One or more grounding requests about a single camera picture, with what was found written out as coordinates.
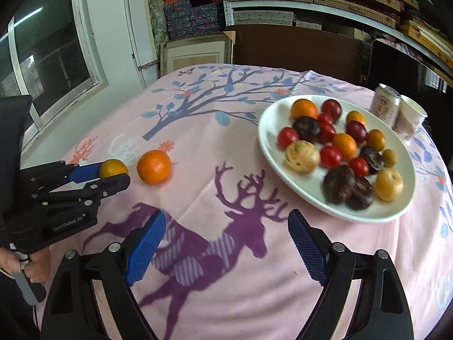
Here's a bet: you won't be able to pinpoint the yellow-green small citrus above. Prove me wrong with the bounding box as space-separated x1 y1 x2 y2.
98 159 129 179

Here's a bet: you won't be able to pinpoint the white oval plate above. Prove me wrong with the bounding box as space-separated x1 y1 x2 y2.
258 95 415 223

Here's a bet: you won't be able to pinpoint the yellow smooth fruit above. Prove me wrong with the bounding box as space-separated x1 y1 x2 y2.
374 168 404 202

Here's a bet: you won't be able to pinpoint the dark red plum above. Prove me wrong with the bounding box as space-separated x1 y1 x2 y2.
321 99 343 123
345 120 368 145

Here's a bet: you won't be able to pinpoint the orange tangerine with stem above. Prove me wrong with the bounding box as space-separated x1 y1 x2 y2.
137 150 172 186

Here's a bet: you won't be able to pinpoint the white metal shelving unit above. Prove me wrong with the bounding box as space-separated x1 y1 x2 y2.
223 0 452 78

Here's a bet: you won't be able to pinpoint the person left hand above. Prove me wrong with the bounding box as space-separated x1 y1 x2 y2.
0 247 51 283

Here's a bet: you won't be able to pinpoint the pink beverage can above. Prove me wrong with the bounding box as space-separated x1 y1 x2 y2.
369 84 401 128

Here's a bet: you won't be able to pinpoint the small olive kumquat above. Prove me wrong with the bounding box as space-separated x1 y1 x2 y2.
382 149 398 168

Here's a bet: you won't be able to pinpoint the blue patterned storage boxes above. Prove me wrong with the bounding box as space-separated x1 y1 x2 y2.
164 0 225 41

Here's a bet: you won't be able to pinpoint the window with white frame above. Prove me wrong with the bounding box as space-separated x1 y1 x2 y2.
1 0 108 145

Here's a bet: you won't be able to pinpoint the pink deer print tablecloth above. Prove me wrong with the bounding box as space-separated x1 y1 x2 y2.
51 65 452 339

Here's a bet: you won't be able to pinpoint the red tomato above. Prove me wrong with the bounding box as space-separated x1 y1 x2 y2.
318 122 336 144
317 112 334 125
277 127 300 150
319 145 343 169
349 157 369 177

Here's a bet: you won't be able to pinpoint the dark red plum front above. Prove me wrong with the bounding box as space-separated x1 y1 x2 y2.
345 120 368 145

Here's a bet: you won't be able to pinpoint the small orange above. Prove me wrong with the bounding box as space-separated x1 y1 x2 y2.
332 133 357 161
346 110 366 126

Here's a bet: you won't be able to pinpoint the pink paper cup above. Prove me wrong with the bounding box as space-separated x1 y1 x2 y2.
392 95 427 142

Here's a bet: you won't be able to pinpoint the dark wooden cabinet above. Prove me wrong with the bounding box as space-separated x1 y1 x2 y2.
226 25 364 84

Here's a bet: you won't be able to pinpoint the black monitor screen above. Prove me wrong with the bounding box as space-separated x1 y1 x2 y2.
366 40 452 99

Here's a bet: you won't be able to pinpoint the striped pepino melon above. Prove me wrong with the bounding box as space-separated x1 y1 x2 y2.
284 141 320 174

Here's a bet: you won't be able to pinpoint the white board leaning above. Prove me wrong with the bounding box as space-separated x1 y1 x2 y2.
124 0 159 89

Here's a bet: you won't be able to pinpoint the framed picture leaning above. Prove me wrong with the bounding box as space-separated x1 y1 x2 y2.
160 31 236 76

